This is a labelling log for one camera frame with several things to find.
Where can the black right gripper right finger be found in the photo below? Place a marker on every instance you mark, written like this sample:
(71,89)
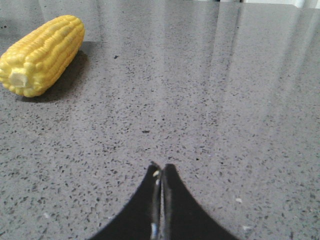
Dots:
(184,218)

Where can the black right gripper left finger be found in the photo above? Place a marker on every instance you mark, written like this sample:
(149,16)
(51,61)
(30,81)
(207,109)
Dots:
(140,217)

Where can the yellow corn cob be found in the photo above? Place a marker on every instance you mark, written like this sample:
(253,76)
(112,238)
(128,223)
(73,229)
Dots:
(34,63)

